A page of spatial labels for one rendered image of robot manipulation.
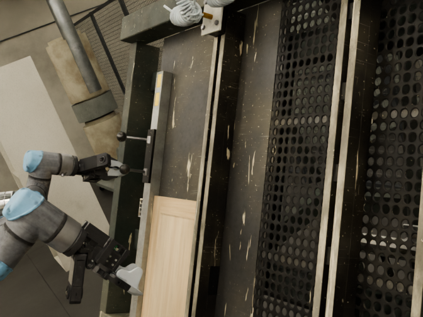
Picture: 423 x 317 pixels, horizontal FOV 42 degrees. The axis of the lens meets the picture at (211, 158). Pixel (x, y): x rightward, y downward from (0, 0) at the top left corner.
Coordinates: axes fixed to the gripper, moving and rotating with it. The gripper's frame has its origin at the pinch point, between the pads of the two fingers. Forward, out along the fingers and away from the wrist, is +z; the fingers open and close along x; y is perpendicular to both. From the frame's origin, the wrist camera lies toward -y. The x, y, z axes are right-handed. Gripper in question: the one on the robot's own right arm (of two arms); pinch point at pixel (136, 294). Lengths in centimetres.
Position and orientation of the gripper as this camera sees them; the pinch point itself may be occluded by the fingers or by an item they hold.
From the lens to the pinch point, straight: 130.5
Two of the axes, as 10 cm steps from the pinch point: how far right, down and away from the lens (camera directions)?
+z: 7.0, 6.0, 4.0
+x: -4.5, -0.7, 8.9
